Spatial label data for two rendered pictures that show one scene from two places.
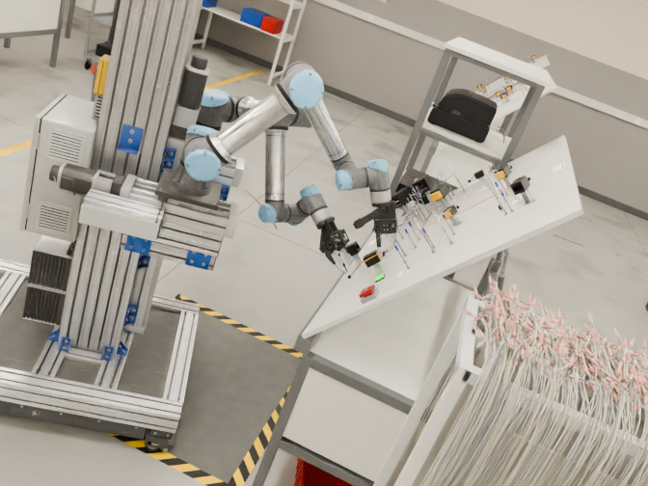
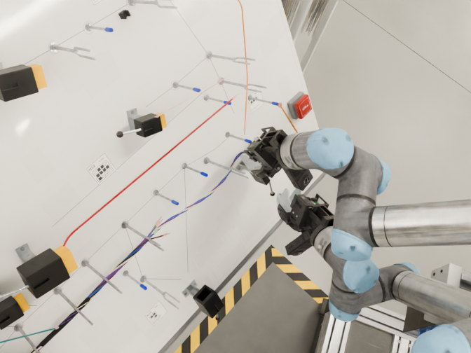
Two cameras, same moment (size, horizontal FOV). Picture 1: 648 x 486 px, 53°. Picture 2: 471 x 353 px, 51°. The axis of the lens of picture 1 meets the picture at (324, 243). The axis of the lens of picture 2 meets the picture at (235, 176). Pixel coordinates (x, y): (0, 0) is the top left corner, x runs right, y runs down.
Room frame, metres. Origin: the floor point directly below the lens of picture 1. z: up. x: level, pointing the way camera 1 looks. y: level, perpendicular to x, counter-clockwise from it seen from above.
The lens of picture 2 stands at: (2.78, -0.12, 2.23)
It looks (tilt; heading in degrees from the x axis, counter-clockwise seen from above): 65 degrees down; 193
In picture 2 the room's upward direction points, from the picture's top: 22 degrees clockwise
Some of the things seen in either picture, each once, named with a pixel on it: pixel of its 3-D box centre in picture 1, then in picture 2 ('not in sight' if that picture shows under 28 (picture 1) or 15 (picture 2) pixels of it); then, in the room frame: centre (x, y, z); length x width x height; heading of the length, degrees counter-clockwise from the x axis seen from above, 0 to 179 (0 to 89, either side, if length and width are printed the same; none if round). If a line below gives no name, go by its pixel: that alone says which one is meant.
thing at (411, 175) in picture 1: (428, 190); not in sight; (3.35, -0.43, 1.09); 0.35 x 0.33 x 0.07; 171
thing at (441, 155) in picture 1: (472, 150); not in sight; (5.82, -0.96, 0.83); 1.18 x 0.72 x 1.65; 174
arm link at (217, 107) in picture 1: (213, 106); not in sight; (2.65, 0.64, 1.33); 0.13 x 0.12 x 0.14; 138
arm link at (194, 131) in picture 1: (201, 145); not in sight; (2.16, 0.53, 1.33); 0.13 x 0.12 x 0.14; 21
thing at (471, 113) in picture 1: (463, 111); not in sight; (3.31, -0.43, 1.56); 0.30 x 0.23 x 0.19; 83
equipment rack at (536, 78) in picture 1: (428, 219); not in sight; (3.40, -0.50, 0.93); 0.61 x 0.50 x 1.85; 171
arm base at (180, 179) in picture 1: (193, 174); not in sight; (2.16, 0.53, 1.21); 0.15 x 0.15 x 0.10
